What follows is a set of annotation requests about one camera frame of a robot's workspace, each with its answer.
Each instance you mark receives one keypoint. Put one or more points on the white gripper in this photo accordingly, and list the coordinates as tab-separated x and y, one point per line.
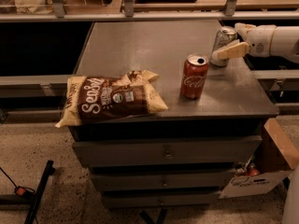
262	41

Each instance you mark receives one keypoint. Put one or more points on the silver 7up can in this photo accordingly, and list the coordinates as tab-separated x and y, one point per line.
224	36

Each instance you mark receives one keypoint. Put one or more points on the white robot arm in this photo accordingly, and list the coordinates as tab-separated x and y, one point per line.
285	43

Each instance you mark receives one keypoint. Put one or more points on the red cola can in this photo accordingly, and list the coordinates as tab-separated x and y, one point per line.
194	76

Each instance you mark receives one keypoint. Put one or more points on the cardboard box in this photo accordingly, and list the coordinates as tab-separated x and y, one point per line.
275	159

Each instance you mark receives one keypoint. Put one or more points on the grey drawer cabinet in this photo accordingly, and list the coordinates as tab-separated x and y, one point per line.
186	154

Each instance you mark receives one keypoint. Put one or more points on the brown chip bag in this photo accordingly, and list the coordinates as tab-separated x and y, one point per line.
93	99

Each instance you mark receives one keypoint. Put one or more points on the black stand leg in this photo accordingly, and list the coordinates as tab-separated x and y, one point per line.
34	204

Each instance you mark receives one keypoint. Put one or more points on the metal shelf rail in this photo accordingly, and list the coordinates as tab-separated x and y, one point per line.
134	10

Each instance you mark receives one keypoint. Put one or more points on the orange cable connector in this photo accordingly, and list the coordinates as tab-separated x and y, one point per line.
24	192

